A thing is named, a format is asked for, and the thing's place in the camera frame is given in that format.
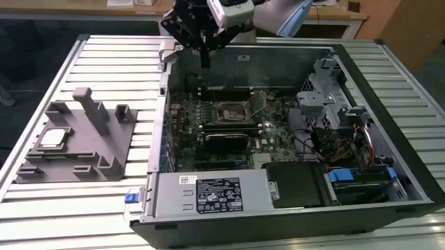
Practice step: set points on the white labelled box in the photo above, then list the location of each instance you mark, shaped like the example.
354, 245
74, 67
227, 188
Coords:
144, 2

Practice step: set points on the blue disk carrier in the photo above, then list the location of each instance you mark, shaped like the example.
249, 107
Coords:
340, 176

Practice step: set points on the black expansion slot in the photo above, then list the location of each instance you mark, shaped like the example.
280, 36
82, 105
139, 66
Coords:
213, 164

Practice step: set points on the blue case latch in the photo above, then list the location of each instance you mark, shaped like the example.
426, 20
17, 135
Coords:
131, 197

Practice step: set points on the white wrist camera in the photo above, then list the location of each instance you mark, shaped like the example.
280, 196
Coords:
232, 14

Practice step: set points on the green motherboard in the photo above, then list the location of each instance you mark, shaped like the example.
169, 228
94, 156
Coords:
278, 135

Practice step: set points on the black RAM stick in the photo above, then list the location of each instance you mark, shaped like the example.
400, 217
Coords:
228, 132
228, 126

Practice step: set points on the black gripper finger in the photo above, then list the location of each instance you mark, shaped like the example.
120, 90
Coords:
171, 23
219, 39

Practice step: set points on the grey plastic bay bracket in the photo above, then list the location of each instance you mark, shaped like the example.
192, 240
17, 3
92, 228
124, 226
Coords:
350, 112

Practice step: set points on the grey stand foot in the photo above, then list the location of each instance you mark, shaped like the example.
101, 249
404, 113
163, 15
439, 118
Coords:
6, 97

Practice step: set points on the grey parts rack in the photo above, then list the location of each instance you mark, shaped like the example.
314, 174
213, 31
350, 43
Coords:
86, 135

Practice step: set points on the small dark box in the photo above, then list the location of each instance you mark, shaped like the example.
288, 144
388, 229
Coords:
354, 6

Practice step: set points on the silver chipset heatsink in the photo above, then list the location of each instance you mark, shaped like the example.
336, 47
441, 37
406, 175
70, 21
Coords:
260, 158

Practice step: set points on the silver metal drive cage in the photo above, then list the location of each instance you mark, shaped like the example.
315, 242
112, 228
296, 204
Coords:
314, 101

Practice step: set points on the black graphics card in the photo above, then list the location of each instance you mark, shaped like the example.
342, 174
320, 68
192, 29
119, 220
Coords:
225, 144

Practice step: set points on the white cardboard box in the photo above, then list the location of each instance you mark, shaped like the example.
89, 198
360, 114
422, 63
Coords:
119, 3

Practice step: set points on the round coin cell battery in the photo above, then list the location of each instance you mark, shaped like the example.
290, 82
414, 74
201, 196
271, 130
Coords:
270, 97

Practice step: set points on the wooden desk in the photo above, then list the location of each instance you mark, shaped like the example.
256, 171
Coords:
86, 11

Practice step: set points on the black PC case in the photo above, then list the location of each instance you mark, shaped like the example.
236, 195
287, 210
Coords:
278, 229

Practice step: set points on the wooden cabinet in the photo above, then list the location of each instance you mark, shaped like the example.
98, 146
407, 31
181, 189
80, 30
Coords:
412, 31

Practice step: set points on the CPU socket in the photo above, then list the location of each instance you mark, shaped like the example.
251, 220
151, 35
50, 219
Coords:
228, 114

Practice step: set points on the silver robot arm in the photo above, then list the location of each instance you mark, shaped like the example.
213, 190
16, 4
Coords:
291, 20

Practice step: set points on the black drive bay cover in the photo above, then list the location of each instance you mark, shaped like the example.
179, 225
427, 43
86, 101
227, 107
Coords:
295, 185

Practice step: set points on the silver case release latch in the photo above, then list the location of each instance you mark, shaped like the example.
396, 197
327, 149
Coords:
164, 50

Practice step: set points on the silver CPU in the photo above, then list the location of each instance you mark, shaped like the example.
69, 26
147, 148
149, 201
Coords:
52, 137

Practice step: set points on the silver power supply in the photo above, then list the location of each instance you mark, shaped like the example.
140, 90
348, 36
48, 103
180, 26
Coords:
167, 195

